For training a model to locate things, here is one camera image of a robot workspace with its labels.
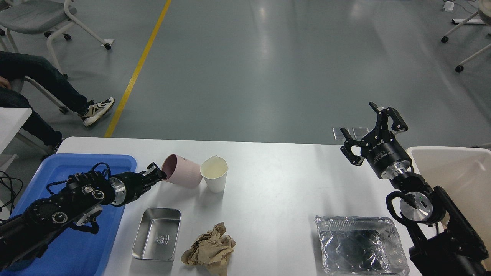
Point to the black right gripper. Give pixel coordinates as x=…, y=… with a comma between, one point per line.
x=385, y=155

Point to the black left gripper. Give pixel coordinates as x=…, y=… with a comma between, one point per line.
x=129, y=186

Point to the pink plastic mug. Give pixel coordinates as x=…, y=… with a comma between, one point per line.
x=181, y=171

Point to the stainless steel rectangular dish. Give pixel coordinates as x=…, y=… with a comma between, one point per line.
x=157, y=234

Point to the aluminium foil container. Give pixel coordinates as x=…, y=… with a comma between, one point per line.
x=361, y=246

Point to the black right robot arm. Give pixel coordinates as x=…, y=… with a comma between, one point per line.
x=444, y=242

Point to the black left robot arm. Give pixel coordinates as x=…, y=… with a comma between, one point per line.
x=76, y=206

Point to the right floor socket plate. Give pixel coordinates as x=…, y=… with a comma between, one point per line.
x=360, y=132

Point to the floor socket plate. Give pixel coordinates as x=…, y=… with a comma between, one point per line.
x=339, y=132
x=360, y=132

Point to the left floor socket plate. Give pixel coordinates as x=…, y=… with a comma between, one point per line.
x=339, y=132

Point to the white paper cup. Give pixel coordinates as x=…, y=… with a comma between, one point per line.
x=214, y=170

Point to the white plastic bin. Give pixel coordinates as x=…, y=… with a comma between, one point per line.
x=464, y=173

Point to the crumpled brown paper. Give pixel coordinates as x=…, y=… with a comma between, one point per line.
x=212, y=250

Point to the white side table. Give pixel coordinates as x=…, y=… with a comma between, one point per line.
x=11, y=121

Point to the white power adapter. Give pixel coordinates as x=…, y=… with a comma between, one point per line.
x=448, y=6

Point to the person in dark trousers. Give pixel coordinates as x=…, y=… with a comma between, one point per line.
x=16, y=66

